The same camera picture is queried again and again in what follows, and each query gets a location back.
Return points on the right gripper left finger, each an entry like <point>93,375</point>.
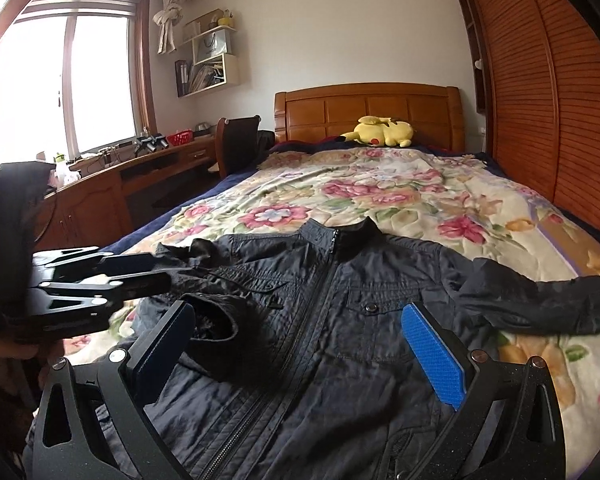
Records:
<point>68,443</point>

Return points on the wooden headboard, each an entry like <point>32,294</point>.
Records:
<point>315,114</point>

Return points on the black device on desk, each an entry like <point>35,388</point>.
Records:
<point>150,144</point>

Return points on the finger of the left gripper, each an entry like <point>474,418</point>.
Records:
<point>112,291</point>
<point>88,261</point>

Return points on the wooden desk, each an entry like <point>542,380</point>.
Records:
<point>100,209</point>

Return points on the dark wooden chair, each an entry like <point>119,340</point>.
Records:
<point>236,143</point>

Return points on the person's left hand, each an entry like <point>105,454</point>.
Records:
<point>48,353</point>

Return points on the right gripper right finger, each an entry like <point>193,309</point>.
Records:
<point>506,422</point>

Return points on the tied beige curtain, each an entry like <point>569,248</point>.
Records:
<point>166,19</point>

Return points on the window with wooden frame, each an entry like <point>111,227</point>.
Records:
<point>74,78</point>

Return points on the black jacket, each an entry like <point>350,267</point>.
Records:
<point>296,365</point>

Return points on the navy blue blanket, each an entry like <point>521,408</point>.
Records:
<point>298,147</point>

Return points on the floral quilt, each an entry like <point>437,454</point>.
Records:
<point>451,202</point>

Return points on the yellow Pikachu plush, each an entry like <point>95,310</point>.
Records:
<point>381,131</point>

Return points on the wooden louvered wardrobe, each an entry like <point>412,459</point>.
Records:
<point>541,74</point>

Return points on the white wall shelf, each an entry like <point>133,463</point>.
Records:
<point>206,60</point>

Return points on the red basket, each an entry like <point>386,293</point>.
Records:
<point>181,137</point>

